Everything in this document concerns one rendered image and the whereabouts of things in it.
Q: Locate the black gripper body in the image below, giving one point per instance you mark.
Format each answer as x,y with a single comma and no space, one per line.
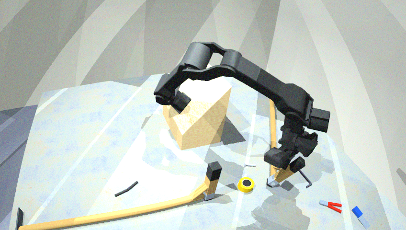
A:
278,157

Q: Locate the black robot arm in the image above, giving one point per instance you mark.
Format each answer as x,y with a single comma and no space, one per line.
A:
291,100

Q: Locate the long wooden-handled scraper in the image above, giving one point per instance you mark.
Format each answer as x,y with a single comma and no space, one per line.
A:
205,191

